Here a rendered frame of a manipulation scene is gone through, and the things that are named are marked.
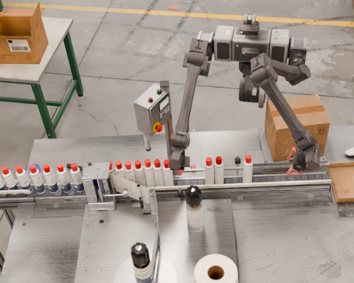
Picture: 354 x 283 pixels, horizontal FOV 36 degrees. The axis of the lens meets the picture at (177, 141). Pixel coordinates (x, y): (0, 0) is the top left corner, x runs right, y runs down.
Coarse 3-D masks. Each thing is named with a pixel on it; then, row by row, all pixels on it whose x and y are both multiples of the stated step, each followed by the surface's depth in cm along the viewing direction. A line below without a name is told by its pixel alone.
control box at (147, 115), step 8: (152, 88) 277; (144, 96) 273; (152, 96) 273; (160, 96) 272; (136, 104) 270; (144, 104) 269; (152, 104) 268; (168, 104) 280; (136, 112) 275; (144, 112) 270; (152, 112) 270; (160, 112) 276; (168, 112) 283; (144, 120) 275; (152, 120) 273; (160, 120) 280; (144, 128) 279; (152, 128) 276
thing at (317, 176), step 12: (180, 180) 311; (192, 180) 311; (204, 180) 310; (228, 180) 309; (240, 180) 309; (252, 180) 309; (264, 180) 308; (276, 180) 307; (288, 180) 307; (300, 180) 306; (36, 192) 312; (48, 192) 311; (60, 192) 311; (72, 192) 310; (84, 192) 310
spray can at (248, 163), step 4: (248, 156) 293; (244, 160) 297; (248, 160) 293; (244, 164) 295; (248, 164) 295; (252, 164) 295; (244, 168) 298; (248, 168) 296; (252, 168) 299; (244, 172) 300; (248, 172) 298; (244, 176) 302; (248, 176) 301; (244, 180) 304; (248, 180) 303
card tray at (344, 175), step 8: (328, 168) 317; (336, 168) 316; (344, 168) 316; (352, 168) 316; (336, 176) 312; (344, 176) 312; (352, 176) 312; (336, 184) 308; (344, 184) 308; (352, 184) 308; (336, 192) 305; (344, 192) 304; (352, 192) 304; (336, 200) 301; (344, 200) 299; (352, 200) 299
